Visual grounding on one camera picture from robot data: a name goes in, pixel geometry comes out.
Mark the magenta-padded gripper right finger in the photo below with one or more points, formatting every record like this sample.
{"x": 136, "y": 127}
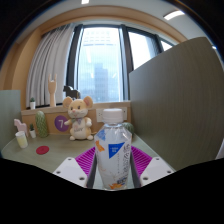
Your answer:
{"x": 156, "y": 166}

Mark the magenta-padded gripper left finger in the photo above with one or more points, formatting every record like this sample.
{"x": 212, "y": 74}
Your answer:
{"x": 68, "y": 168}

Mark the clear plastic water bottle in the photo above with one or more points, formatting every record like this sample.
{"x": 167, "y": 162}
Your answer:
{"x": 112, "y": 156}

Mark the flat round red coaster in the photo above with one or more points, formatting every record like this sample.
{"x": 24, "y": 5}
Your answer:
{"x": 42, "y": 150}

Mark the round purple number sign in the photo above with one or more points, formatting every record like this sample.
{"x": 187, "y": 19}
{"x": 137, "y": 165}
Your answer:
{"x": 60, "y": 123}

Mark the beige plush mouse toy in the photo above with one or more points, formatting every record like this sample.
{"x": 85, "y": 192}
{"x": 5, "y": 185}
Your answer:
{"x": 79, "y": 123}

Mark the tall green cactus ornament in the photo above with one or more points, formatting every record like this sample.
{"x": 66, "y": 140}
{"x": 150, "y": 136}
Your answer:
{"x": 42, "y": 125}

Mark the white paper cup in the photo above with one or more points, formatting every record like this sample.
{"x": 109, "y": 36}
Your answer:
{"x": 21, "y": 140}

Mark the grey-green desk partition panel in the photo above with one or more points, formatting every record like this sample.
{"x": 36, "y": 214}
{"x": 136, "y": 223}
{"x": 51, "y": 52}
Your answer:
{"x": 176, "y": 106}
{"x": 10, "y": 116}

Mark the pink wooden horse figurine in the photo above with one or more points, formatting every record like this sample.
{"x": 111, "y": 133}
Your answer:
{"x": 20, "y": 126}

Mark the black wooden horse figurine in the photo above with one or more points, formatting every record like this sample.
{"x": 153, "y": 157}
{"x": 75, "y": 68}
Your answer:
{"x": 70, "y": 91}

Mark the wooden hand model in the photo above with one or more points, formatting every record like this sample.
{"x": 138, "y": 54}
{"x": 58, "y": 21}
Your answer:
{"x": 52, "y": 91}

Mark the white pleated curtain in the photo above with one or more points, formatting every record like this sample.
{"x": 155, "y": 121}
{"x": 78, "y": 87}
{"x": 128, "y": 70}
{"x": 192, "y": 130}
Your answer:
{"x": 50, "y": 66}

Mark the dark-framed window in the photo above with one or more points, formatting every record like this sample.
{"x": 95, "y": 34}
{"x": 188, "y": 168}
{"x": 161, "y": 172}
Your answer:
{"x": 100, "y": 63}

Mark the rectangular ceiling light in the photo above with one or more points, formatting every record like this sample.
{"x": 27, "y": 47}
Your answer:
{"x": 173, "y": 15}
{"x": 85, "y": 1}

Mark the white wall socket plate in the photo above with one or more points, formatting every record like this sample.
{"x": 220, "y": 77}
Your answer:
{"x": 99, "y": 115}
{"x": 125, "y": 114}

